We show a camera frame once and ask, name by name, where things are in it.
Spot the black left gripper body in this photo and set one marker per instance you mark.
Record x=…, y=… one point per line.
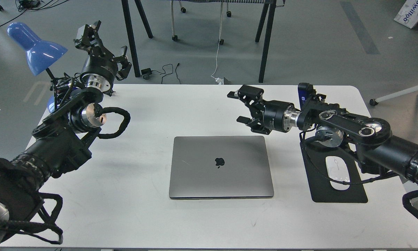
x=99, y=69

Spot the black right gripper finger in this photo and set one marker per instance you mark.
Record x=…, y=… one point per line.
x=252, y=97
x=255, y=124

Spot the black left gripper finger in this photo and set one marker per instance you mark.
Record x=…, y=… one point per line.
x=88, y=40
x=126, y=66

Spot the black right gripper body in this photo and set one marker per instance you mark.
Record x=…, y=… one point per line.
x=279, y=116

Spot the grey laptop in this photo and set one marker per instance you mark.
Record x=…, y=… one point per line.
x=220, y=167

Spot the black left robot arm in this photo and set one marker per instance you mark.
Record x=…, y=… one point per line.
x=65, y=135

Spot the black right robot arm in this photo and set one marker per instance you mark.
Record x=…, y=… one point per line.
x=368, y=140

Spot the black mouse pad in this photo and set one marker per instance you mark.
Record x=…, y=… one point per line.
x=321, y=189

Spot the blue desk lamp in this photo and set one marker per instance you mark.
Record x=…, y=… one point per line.
x=40, y=54

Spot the rolling chair base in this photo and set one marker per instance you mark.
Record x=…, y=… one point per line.
x=200, y=20

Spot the white computer mouse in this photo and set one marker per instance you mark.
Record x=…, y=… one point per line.
x=337, y=169

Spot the white chair leg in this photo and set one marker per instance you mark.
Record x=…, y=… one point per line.
x=404, y=91

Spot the white cardboard box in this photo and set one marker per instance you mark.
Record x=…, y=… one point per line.
x=408, y=14

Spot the black table frame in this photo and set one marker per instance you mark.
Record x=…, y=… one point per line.
x=268, y=11

